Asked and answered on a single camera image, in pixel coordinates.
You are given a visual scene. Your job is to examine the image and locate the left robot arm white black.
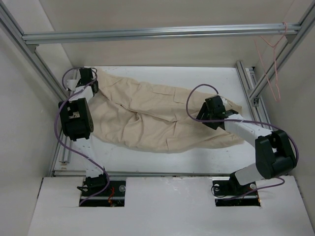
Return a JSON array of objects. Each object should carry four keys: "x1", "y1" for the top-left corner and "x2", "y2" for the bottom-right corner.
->
[{"x1": 55, "y1": 67, "x2": 110, "y2": 197}]

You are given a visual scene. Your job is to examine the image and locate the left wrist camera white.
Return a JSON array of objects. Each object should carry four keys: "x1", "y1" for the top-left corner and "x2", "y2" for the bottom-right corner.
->
[{"x1": 66, "y1": 79, "x2": 79, "y2": 91}]

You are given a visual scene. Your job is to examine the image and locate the beige trousers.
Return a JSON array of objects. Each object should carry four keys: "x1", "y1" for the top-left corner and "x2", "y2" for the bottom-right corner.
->
[{"x1": 89, "y1": 71, "x2": 243, "y2": 152}]

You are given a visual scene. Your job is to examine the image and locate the white foam front board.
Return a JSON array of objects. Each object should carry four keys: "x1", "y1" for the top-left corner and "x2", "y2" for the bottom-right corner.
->
[{"x1": 29, "y1": 177, "x2": 314, "y2": 236}]

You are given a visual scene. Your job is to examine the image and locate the aluminium frame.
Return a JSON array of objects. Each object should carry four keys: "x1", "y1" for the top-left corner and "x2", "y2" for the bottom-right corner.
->
[{"x1": 0, "y1": 2, "x2": 315, "y2": 177}]

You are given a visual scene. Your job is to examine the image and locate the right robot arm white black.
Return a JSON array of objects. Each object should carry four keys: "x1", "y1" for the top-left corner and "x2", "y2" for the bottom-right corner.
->
[{"x1": 196, "y1": 95, "x2": 297, "y2": 197}]

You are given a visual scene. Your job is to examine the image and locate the pink wire hanger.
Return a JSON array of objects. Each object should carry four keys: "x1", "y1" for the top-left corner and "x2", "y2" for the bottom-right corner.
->
[{"x1": 253, "y1": 22, "x2": 288, "y2": 102}]

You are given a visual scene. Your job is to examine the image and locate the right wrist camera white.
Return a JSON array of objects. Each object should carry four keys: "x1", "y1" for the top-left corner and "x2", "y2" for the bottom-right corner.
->
[{"x1": 221, "y1": 97, "x2": 231, "y2": 106}]

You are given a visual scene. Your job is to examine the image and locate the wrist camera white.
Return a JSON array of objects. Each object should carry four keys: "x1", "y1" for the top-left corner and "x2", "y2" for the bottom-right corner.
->
[
  {"x1": 221, "y1": 97, "x2": 231, "y2": 106},
  {"x1": 66, "y1": 79, "x2": 79, "y2": 91}
]

